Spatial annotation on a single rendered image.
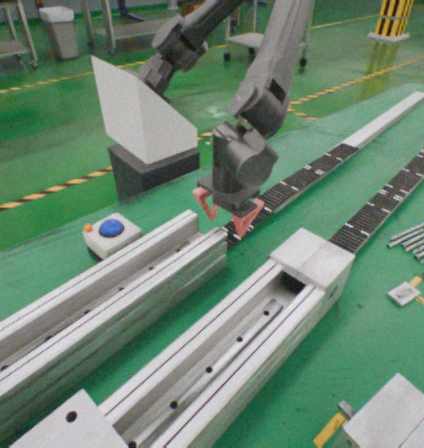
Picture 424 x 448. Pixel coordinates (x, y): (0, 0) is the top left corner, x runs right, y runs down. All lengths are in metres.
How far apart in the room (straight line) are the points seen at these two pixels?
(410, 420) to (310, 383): 0.15
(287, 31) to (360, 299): 0.46
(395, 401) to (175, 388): 0.25
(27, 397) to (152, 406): 0.15
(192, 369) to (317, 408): 0.17
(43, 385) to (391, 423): 0.41
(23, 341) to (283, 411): 0.36
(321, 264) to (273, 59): 0.32
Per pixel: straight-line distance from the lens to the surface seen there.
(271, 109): 0.58
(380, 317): 0.66
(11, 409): 0.53
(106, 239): 0.66
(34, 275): 0.73
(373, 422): 0.45
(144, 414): 0.48
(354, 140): 1.11
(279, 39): 0.64
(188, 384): 0.48
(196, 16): 0.96
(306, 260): 0.57
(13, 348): 0.57
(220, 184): 0.61
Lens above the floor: 1.26
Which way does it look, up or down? 39 degrees down
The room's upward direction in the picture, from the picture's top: straight up
